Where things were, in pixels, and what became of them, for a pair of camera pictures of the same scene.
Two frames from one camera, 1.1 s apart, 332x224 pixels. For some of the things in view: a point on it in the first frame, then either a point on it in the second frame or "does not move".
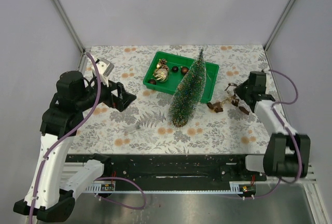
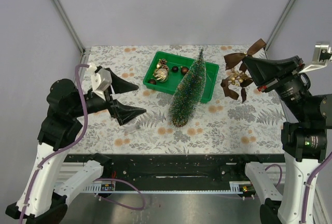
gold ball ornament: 152,81 does not move
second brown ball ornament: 184,70 does not move
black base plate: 171,168 does not move
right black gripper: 238,90 to 266,71
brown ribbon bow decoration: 217,107 to 240,77
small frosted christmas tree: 189,93 does not move
